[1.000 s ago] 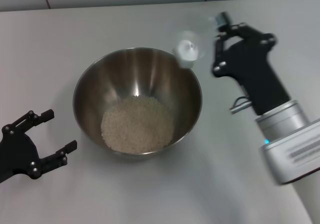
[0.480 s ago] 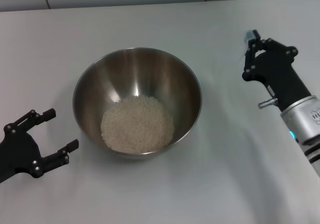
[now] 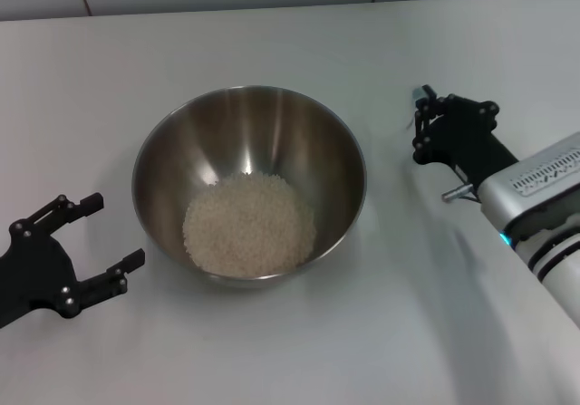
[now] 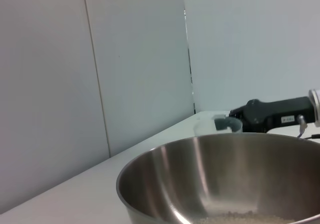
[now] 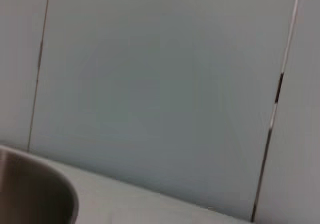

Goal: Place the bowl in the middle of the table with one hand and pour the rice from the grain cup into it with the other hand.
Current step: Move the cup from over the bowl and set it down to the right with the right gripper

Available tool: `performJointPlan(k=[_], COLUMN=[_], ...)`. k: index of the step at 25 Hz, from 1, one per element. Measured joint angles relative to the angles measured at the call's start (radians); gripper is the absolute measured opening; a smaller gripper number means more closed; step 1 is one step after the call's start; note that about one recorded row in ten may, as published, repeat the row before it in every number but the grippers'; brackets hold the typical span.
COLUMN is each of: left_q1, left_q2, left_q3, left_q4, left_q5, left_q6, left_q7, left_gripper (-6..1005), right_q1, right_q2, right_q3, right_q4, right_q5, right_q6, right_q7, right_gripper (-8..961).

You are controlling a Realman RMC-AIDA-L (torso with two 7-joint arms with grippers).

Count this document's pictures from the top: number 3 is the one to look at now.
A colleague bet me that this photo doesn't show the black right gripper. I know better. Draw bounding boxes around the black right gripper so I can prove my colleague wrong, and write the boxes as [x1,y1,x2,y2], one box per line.
[410,86,523,185]

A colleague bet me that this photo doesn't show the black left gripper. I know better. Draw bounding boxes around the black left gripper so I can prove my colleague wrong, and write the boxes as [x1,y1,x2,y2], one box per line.
[0,192,147,329]

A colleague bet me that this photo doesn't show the clear plastic cup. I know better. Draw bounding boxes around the clear plastic cup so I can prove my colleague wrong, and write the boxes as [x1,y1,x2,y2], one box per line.
[404,85,430,130]

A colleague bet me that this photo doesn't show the white rice grains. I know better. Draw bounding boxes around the white rice grains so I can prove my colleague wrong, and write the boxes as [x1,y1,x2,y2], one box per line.
[181,172,317,277]

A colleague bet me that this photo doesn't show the stainless steel mixing bowl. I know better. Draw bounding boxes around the stainless steel mixing bowl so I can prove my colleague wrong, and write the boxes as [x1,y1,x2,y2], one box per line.
[131,85,367,291]

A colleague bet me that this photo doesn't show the silver plug on right arm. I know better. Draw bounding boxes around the silver plug on right arm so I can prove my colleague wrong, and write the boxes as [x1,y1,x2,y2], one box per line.
[441,187,475,201]

